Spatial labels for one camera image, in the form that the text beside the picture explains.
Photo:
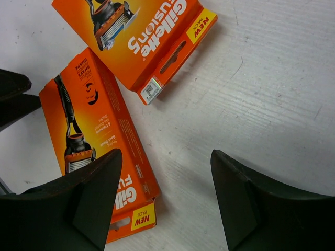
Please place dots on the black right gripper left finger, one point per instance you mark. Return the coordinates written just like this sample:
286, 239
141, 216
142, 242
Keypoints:
72, 212

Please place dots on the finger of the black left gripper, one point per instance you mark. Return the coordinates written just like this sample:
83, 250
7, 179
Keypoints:
15, 103

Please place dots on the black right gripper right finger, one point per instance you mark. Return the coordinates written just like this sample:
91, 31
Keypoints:
261, 213

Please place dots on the orange Gillette Fusion5 box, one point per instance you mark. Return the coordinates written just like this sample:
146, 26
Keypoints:
143, 43
87, 117

